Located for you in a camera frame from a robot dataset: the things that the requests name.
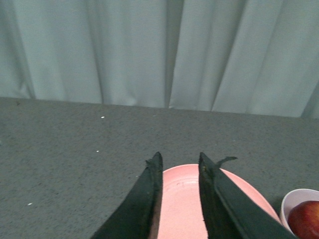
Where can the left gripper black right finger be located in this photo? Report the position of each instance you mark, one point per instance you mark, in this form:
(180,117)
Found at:
(228,212)

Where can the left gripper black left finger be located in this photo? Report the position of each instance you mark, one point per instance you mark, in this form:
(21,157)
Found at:
(138,216)

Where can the red apple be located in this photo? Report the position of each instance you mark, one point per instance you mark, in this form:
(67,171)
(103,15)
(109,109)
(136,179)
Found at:
(303,220)

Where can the pink plate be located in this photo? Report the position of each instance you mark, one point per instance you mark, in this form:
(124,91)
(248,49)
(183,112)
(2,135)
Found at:
(181,214)

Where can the pink bowl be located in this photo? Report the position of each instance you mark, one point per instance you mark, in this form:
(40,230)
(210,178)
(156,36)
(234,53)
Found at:
(294,198)

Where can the white curtain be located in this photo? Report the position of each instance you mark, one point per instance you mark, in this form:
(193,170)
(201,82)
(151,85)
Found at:
(238,56)

